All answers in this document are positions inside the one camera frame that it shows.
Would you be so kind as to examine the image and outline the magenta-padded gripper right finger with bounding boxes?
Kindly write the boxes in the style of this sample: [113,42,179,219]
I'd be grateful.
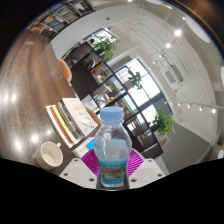
[127,148,167,190]

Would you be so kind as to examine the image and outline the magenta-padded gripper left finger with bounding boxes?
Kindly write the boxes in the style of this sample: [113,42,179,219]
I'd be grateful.
[59,148,101,190]

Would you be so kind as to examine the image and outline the clear water bottle blue cap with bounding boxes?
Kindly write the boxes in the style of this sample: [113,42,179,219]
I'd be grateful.
[93,106,133,190]

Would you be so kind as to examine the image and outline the cream ceramic cup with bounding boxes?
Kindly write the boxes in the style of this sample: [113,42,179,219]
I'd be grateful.
[34,141,64,171]

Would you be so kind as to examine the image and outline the large leafy potted plant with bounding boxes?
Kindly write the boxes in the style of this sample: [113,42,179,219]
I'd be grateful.
[152,108,176,138]

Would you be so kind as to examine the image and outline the stack of books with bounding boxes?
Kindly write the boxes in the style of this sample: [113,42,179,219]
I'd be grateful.
[45,97,100,150]

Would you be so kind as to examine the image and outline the black shelf unit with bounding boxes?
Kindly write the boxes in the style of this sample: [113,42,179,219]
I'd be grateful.
[61,41,165,160]

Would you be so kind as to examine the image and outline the small potted plant white pot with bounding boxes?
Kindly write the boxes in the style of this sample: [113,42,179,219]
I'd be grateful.
[128,68,145,91]

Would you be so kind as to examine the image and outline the ceiling air conditioner unit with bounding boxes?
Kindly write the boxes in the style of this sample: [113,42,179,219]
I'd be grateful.
[161,66,185,86]

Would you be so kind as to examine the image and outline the orange chairs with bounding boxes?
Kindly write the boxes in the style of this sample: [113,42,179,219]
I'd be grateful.
[29,26,103,130]

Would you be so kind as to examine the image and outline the bushy potted plant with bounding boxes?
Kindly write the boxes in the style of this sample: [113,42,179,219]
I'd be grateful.
[93,34,119,61]

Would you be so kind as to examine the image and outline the ceiling track lights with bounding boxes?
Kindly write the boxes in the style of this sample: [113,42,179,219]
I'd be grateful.
[128,0,218,115]

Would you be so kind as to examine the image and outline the tall wall bookshelf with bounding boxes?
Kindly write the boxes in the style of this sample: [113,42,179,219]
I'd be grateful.
[28,0,96,38]

